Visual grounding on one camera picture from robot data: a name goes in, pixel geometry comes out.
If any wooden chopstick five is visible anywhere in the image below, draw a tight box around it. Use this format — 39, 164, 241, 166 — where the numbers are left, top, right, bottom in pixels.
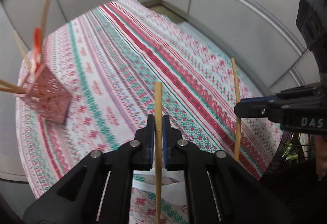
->
0, 79, 26, 94

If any pink perforated utensil holder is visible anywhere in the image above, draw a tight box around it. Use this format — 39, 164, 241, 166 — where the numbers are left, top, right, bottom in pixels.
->
15, 64, 72, 124

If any wooden chopstick three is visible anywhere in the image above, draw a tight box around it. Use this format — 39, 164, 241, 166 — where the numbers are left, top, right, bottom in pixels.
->
231, 58, 242, 162

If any wooden chopstick two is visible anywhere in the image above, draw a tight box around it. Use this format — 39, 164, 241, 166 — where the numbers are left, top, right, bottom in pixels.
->
39, 0, 52, 42

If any wooden chopstick four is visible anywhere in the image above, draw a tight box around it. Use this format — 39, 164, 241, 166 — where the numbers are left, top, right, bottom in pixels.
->
154, 82, 162, 223

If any red plastic spoon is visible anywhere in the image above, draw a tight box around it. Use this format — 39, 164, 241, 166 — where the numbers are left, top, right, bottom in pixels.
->
31, 27, 43, 73

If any patterned striped tablecloth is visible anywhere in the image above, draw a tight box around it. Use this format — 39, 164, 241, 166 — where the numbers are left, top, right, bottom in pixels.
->
16, 0, 282, 223

